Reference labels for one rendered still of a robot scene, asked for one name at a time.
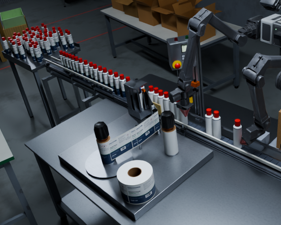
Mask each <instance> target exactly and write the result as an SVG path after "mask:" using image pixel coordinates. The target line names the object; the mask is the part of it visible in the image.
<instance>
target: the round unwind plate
mask: <svg viewBox="0 0 281 225"><path fill-rule="evenodd" d="M132 160H133V156H132V153H131V151H128V152H126V153H124V154H123V155H121V156H119V157H117V158H116V160H115V162H114V163H113V164H111V165H104V164H102V160H101V157H100V153H99V150H96V151H95V152H93V153H92V154H91V155H90V156H89V157H88V158H87V160H86V162H85V168H86V171H87V172H88V174H90V175H92V176H94V177H97V178H111V177H114V176H117V171H118V169H119V168H120V167H121V166H122V165H123V164H125V163H127V162H130V161H132Z"/></svg>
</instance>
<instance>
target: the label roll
mask: <svg viewBox="0 0 281 225"><path fill-rule="evenodd" d="M117 179H118V183H119V187H120V192H121V195H122V198H123V199H124V200H125V201H126V202H128V203H130V204H142V203H145V202H147V201H149V200H150V199H152V198H153V196H154V195H155V193H156V186H155V181H154V175H153V169H152V166H151V165H150V164H149V163H148V162H146V161H142V160H133V161H130V162H127V163H125V164H123V165H122V166H121V167H120V168H119V169H118V171H117Z"/></svg>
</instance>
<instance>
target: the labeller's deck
mask: <svg viewBox="0 0 281 225"><path fill-rule="evenodd" d="M146 119H147V118H143V119H142V120H140V119H138V118H136V117H134V116H132V115H130V114H129V113H126V114H124V115H122V116H121V117H119V118H118V119H116V120H114V121H113V122H111V123H109V124H108V125H107V127H108V131H109V136H110V138H111V140H112V139H114V138H116V137H117V136H120V135H121V134H123V133H125V132H127V131H129V130H131V129H133V128H134V127H135V125H137V126H138V125H139V124H140V123H142V122H143V121H145V120H146ZM160 129H162V125H160ZM161 132H162V130H161ZM177 140H178V150H179V153H178V154H177V155H175V156H168V155H166V154H165V149H164V143H163V136H162V133H161V134H160V135H156V134H153V135H152V136H151V137H149V138H148V139H147V140H145V141H144V142H143V143H141V147H142V149H141V150H140V149H139V145H138V146H137V147H135V148H133V149H131V150H130V151H131V153H132V156H133V160H142V161H146V162H148V163H149V164H150V165H151V166H152V169H153V175H154V181H155V186H156V193H155V195H154V196H153V198H152V199H150V200H149V201H147V202H145V203H142V204H130V203H128V202H126V201H125V200H124V199H123V198H122V195H121V192H120V187H119V183H118V179H117V176H114V177H111V178H97V177H94V176H92V175H90V174H88V172H87V171H86V168H85V162H86V160H87V158H88V157H89V156H90V155H91V154H92V153H93V152H95V151H96V150H98V145H97V142H96V137H95V133H93V134H91V135H90V136H88V137H86V138H85V139H83V140H81V141H80V142H78V143H76V144H75V145H73V146H72V147H70V148H68V149H67V150H65V151H63V152H62V153H60V154H58V157H59V160H60V161H61V162H62V163H64V164H65V165H66V166H67V167H69V168H70V169H71V170H72V171H74V172H75V173H76V174H78V175H79V176H80V177H81V178H83V179H84V180H85V181H86V182H88V183H89V184H90V185H91V186H93V187H94V188H95V189H96V190H98V191H99V192H100V193H102V194H103V195H104V196H105V197H107V198H108V199H109V200H110V201H111V202H113V203H114V204H115V205H117V206H118V207H119V208H120V209H122V210H123V211H124V212H126V213H127V214H128V215H129V216H130V217H132V218H133V219H134V220H137V219H138V218H139V217H141V216H142V215H143V214H144V213H145V212H147V211H148V210H149V209H150V208H152V207H153V206H154V205H155V204H156V203H158V202H159V201H160V200H161V199H163V198H164V197H165V196H166V195H167V194H169V193H170V192H171V191H172V190H174V189H175V188H176V187H177V186H178V185H180V184H181V183H182V182H183V181H184V180H186V179H187V178H188V177H189V176H191V175H192V174H193V173H194V172H196V171H197V170H198V169H199V168H200V167H201V166H203V165H204V164H205V163H206V162H208V161H209V160H210V159H211V158H213V157H214V152H213V150H211V149H209V148H207V147H205V146H203V145H201V144H199V143H197V142H194V141H192V140H190V139H188V138H186V137H184V136H182V135H180V134H178V133H177Z"/></svg>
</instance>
